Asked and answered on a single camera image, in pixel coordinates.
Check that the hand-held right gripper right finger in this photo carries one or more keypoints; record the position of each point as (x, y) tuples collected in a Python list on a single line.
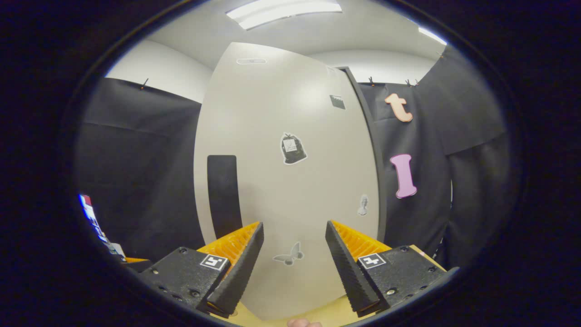
[(349, 272)]

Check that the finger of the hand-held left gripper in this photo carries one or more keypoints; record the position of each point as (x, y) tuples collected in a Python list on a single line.
[(136, 261)]

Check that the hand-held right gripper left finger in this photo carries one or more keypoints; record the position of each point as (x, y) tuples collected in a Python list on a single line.
[(238, 277)]

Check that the dark grey cabinet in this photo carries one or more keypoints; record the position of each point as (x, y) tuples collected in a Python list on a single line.
[(382, 195)]

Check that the black backdrop cloth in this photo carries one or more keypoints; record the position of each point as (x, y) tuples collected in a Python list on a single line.
[(136, 181)]

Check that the long ceiling light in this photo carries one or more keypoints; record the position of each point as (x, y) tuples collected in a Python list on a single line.
[(283, 11)]

